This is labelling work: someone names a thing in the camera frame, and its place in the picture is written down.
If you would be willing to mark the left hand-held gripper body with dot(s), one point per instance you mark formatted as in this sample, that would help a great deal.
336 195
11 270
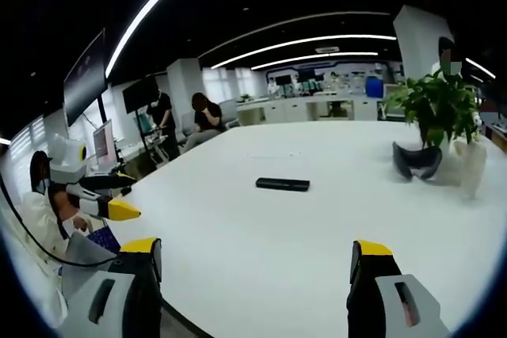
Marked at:
65 162

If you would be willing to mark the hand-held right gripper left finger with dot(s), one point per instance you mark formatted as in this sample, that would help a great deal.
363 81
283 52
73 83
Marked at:
138 294

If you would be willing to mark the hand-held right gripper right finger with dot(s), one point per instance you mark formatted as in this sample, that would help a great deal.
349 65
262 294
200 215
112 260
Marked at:
368 294

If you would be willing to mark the black remote control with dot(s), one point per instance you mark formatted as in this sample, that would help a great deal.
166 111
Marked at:
283 184

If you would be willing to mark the person's left hand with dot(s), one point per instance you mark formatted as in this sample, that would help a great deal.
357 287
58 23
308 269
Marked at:
63 202

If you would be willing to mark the computer monitor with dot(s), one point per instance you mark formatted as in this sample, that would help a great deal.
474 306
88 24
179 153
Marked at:
104 144

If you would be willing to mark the grey laptop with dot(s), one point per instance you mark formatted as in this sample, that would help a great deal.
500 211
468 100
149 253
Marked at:
85 249

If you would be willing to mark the white equipment cart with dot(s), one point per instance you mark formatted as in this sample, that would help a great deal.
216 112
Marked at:
152 140

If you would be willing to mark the large dark display screen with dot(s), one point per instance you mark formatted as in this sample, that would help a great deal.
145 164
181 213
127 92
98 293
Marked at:
85 80

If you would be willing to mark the black monitor on stand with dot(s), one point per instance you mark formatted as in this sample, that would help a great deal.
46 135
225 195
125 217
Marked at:
138 94

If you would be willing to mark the black headset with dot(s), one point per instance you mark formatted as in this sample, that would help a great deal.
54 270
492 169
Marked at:
412 160

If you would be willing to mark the grey chair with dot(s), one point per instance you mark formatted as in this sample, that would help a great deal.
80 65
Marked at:
229 112

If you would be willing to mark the clear plastic bag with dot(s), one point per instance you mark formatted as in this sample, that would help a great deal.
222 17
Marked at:
473 168

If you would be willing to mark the long ceiling light strip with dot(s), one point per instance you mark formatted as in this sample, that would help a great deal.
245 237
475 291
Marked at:
150 9

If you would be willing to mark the white counter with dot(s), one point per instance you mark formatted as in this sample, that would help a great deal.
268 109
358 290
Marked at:
309 108

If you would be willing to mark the green potted plant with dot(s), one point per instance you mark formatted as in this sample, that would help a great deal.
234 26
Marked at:
439 108

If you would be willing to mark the blue barrel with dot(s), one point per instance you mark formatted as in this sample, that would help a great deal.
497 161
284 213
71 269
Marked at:
374 86

